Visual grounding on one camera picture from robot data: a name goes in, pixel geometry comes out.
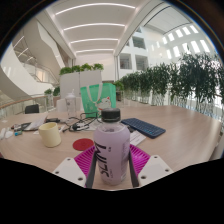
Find black power adapter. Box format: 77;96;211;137
45;117;61;124

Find green tote bag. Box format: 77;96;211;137
79;82;117;118

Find green plants on cabinet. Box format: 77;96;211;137
59;62;105;76

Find flat round red coaster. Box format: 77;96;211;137
72;137;95;152

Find cream yellow mug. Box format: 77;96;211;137
38;121;63;149

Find purple drink bottle black cap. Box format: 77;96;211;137
92;107;131;186

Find clear plastic lidded tumbler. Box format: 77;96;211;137
64;89;78;119

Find black chair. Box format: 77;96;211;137
24;103;40;115

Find black cables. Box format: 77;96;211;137
61;113;103;133

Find ceiling strip lights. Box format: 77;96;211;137
54;2;137;54

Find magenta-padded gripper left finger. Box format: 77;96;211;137
53;143;101;189

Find wooden planter with plants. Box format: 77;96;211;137
113;79;125;102
43;85;61;108

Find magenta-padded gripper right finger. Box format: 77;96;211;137
128;143;174;188

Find dark blue keyboard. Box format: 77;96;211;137
120;117;167;140

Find row of green hedge plants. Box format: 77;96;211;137
114;53;224;116

